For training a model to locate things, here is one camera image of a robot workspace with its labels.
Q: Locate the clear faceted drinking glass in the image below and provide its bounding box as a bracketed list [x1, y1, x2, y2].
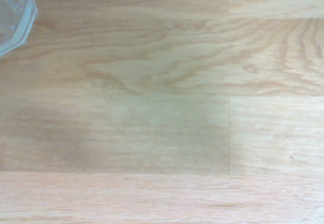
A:
[0, 0, 39, 58]

